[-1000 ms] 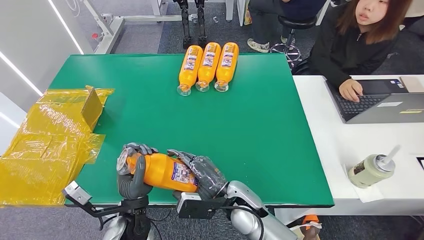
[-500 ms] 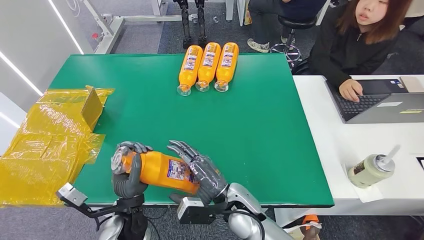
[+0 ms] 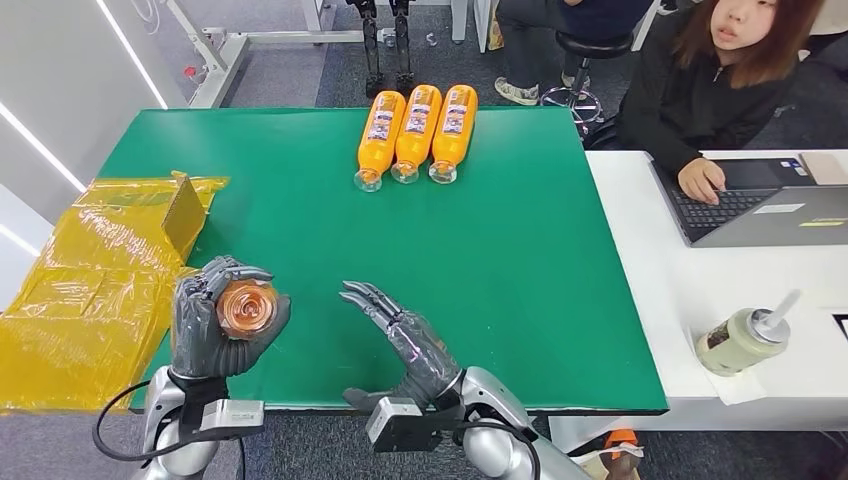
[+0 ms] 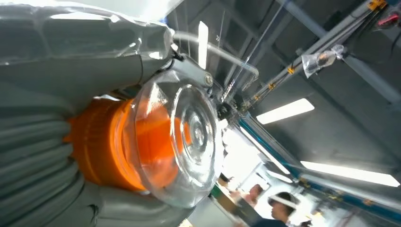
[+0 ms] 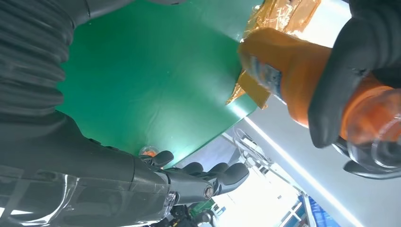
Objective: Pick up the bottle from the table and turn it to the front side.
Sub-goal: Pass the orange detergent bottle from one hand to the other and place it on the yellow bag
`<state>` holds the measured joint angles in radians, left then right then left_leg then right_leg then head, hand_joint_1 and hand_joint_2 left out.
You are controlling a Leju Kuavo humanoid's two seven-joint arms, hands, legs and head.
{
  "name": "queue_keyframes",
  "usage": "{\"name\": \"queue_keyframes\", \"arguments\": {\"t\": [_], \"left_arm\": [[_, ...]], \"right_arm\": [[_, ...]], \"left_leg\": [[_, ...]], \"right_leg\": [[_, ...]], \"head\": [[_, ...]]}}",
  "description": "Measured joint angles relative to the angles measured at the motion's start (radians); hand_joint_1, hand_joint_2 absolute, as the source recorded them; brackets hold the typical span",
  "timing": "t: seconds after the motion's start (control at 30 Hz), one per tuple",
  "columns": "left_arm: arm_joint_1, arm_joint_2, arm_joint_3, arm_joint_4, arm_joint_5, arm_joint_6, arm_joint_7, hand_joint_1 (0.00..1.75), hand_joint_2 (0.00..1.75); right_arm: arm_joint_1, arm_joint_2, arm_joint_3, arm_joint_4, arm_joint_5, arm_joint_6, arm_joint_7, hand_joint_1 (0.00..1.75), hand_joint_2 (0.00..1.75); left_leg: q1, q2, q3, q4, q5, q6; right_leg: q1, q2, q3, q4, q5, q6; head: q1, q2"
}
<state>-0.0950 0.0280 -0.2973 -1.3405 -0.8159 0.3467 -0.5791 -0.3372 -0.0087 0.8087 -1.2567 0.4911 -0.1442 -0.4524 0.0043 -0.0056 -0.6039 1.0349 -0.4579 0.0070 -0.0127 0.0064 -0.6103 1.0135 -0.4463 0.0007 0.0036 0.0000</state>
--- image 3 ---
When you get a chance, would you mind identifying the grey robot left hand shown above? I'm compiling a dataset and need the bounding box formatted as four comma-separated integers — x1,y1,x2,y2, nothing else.
170,255,293,381

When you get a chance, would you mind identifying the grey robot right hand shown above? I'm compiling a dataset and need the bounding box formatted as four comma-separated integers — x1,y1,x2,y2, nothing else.
339,280,463,414

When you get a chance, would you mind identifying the orange bottle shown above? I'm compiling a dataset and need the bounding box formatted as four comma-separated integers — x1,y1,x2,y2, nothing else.
353,89,407,194
390,84,443,185
428,84,480,185
214,278,281,343

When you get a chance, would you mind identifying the green table mat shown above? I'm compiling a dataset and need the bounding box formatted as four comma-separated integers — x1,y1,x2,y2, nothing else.
97,105,670,416

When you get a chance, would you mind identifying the yellow plastic-wrapped cardboard box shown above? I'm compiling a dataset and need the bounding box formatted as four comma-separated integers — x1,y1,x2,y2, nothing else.
0,171,231,417

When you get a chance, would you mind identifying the orange white object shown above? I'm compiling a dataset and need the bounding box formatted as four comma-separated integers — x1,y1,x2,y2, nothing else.
576,428,646,480

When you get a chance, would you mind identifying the black robot leg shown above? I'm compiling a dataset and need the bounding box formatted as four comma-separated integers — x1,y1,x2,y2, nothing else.
388,0,416,95
347,0,388,100

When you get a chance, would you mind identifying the drink cup with straw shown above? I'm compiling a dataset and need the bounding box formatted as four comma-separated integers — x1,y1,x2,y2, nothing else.
693,288,802,378

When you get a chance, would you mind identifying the white paper napkin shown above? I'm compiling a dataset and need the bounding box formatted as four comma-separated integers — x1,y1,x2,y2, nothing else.
688,327,771,407

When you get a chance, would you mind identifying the person on stool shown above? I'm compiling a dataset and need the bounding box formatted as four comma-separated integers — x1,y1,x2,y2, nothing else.
493,0,655,107

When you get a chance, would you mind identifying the black round stool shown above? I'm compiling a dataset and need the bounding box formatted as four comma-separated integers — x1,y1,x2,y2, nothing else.
539,30,635,138

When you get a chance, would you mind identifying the person at laptop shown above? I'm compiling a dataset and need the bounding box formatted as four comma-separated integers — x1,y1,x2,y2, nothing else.
586,0,829,207

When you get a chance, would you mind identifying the grey laptop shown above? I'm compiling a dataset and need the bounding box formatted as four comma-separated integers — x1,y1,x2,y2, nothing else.
649,156,848,250

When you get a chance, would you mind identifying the beige flat notebook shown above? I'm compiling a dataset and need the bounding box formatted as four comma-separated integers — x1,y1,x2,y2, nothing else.
798,151,848,187

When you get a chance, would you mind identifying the person in background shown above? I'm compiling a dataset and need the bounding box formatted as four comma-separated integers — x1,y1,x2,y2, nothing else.
798,0,848,84

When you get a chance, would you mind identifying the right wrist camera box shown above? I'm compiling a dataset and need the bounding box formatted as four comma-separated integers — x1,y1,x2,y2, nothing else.
364,395,446,454

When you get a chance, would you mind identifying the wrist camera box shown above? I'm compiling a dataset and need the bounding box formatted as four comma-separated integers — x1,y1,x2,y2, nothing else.
197,398,267,440
364,395,446,454

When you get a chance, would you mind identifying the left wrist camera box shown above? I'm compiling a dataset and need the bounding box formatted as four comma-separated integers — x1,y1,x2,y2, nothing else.
197,398,267,440

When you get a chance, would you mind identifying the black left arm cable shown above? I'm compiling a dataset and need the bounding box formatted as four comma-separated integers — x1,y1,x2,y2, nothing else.
91,379,248,480

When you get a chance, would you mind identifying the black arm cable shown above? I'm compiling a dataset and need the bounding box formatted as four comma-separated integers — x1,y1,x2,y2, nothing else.
451,418,543,480
91,379,248,480

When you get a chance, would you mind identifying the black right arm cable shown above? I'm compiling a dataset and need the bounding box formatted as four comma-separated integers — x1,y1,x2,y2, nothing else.
451,418,543,480

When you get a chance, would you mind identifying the white metal frame stand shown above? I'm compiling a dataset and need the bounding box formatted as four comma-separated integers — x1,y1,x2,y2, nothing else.
161,0,472,111

